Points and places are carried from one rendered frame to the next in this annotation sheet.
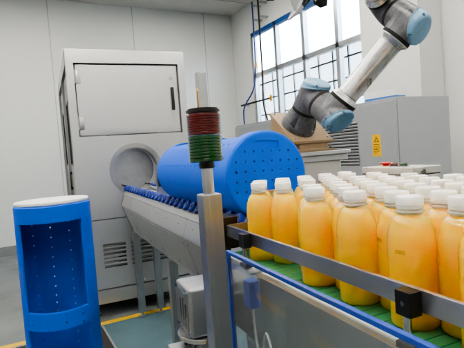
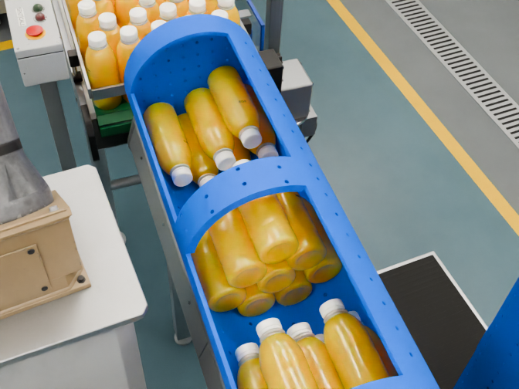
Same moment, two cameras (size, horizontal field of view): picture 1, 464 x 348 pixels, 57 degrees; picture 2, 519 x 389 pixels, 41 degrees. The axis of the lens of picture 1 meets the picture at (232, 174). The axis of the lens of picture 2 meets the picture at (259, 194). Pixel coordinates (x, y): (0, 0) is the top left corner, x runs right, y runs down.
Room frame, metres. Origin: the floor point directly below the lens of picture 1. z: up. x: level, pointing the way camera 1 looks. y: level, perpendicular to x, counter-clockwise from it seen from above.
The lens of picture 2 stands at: (2.48, 0.07, 2.06)
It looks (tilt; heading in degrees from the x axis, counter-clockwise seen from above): 50 degrees down; 181
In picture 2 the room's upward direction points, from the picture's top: 3 degrees clockwise
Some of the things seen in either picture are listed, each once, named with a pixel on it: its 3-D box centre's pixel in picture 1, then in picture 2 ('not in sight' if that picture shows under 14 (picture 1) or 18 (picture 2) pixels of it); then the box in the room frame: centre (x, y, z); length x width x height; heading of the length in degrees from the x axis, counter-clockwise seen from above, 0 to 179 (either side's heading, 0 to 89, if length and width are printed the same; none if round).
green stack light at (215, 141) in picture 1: (205, 148); not in sight; (0.81, 0.05, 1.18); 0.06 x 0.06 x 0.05
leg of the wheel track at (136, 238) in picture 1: (139, 274); not in sight; (3.14, 0.74, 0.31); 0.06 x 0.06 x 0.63; 23
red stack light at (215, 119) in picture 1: (203, 124); not in sight; (0.81, 0.05, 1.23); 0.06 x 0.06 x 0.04
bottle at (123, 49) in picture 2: not in sight; (133, 66); (1.23, -0.27, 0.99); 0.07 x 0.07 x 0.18
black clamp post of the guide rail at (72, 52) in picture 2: not in sight; (74, 65); (1.18, -0.42, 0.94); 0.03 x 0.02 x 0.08; 23
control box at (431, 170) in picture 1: (400, 182); (36, 38); (1.23, -0.48, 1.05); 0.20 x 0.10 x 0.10; 23
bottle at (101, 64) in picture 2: not in sight; (103, 72); (1.26, -0.33, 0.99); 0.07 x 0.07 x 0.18
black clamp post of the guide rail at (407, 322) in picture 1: (409, 319); not in sight; (0.55, -0.22, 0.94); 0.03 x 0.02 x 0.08; 23
